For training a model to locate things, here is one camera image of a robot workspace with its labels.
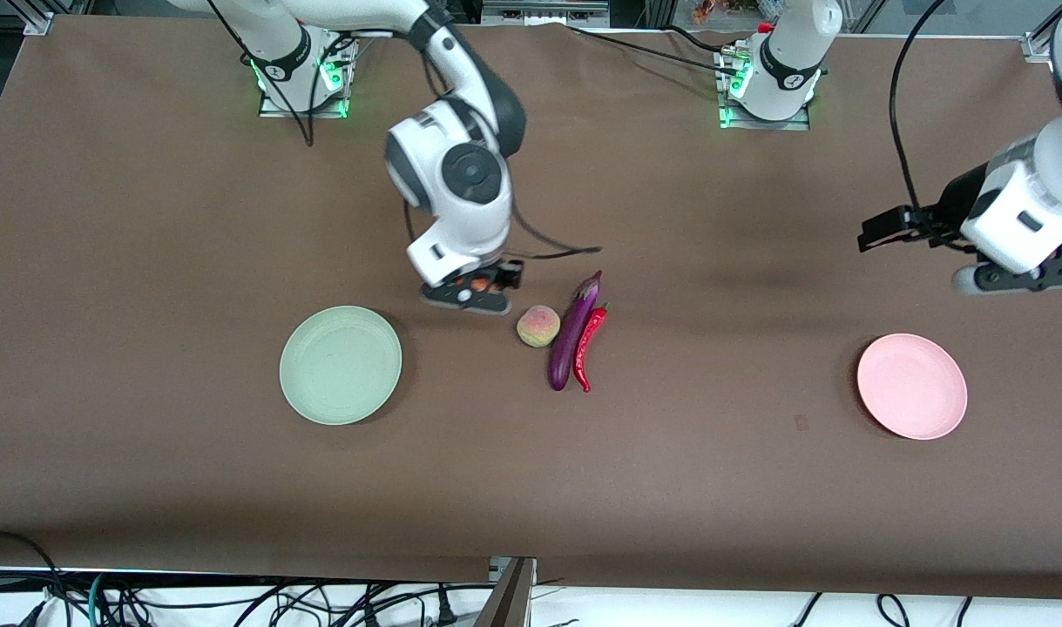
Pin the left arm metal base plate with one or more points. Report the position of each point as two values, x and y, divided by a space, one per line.
731 117

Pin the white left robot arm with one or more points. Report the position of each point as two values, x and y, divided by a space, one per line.
1036 192

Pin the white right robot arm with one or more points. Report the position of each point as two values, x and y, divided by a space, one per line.
461 174

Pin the green pink peach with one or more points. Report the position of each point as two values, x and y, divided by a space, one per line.
537 326

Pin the red pomegranate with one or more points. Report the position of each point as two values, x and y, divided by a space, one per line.
474 283

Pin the aluminium profile post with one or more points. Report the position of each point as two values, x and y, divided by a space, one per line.
509 596

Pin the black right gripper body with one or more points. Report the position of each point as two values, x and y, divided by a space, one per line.
506 273

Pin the red chili pepper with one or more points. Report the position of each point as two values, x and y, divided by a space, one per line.
585 348

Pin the aluminium frame corner bracket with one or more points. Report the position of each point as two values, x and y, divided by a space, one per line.
1040 43
38 17

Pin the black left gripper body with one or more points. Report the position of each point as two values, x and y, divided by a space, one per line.
955 204

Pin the pale green round plate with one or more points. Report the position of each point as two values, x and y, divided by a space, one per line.
341 366

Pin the brown table cover sheet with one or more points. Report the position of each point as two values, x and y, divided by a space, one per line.
530 488

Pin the pink round plate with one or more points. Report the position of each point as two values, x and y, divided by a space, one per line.
912 387

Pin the purple eggplant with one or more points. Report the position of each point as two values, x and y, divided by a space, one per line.
570 340

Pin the grey metal rack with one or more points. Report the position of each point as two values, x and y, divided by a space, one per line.
544 10

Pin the orange background object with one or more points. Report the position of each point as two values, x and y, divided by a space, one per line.
722 9

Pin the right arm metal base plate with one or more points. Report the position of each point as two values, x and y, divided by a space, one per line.
273 109

